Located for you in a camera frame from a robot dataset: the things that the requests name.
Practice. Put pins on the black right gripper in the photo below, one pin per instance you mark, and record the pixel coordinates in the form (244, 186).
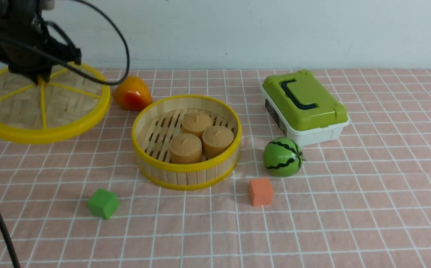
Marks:
(29, 45)

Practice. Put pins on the yellow bamboo steamer lid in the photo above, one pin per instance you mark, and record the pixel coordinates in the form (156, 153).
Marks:
(43, 113)

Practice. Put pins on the yellow bamboo steamer basket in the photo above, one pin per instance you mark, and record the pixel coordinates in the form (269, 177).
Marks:
(158, 123)

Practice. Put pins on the orange yellow toy mango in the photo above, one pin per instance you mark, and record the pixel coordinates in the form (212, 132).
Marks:
(132, 94)

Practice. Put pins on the green foam cube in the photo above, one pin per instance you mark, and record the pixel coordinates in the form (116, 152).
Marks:
(103, 204)

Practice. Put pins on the back brown steamed bun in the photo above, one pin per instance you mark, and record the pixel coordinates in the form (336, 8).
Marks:
(196, 123)

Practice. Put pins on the brown steamed bun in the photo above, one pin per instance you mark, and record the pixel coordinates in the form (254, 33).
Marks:
(215, 140)
(185, 149)
(196, 123)

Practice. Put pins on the front brown steamed bun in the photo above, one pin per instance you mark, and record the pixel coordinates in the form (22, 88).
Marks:
(185, 149)

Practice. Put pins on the right brown steamed bun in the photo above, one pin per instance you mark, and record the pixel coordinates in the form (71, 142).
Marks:
(215, 140)

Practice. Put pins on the orange foam cube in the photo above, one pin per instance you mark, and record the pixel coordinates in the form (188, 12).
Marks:
(260, 192)

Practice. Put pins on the green toy watermelon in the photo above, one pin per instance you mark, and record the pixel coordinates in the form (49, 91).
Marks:
(282, 157)

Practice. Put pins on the green and white lunch box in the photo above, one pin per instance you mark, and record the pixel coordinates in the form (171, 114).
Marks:
(303, 109)

